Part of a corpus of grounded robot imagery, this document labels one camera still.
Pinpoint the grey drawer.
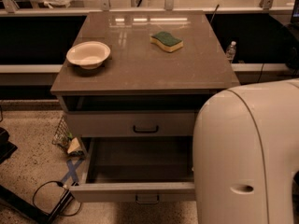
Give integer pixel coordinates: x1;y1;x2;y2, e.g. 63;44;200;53
65;111;195;137
71;136;195;204

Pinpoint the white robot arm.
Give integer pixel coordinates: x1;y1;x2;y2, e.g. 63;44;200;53
192;79;299;224

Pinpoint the grey drawer cabinet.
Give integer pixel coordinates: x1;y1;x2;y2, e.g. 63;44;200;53
50;10;241;142

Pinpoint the green yellow sponge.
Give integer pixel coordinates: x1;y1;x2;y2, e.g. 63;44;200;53
150;32;183;53

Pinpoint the white bowl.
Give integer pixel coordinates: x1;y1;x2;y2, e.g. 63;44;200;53
66;41;111;69

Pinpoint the clear water bottle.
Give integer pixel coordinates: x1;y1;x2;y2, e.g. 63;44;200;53
225;41;236;63

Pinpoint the blue tape cross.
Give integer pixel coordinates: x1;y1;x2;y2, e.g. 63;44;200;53
62;159;83;183

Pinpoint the black stand foot left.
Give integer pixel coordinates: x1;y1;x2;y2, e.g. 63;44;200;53
0;182;74;224

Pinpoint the wire mesh basket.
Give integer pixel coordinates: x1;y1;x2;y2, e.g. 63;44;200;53
52;117;84;157

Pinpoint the black cable on floor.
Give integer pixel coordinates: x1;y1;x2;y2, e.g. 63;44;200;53
32;180;83;217

